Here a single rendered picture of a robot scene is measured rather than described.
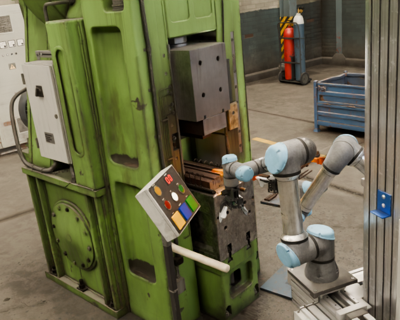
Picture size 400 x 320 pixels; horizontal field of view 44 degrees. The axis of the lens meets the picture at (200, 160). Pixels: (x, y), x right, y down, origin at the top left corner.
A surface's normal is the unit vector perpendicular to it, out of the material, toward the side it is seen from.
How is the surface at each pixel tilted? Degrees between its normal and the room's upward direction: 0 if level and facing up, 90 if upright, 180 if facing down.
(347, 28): 86
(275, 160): 82
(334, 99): 89
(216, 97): 90
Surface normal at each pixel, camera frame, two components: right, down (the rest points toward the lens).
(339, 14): -0.80, 0.27
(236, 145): 0.73, 0.15
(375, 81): -0.93, 0.21
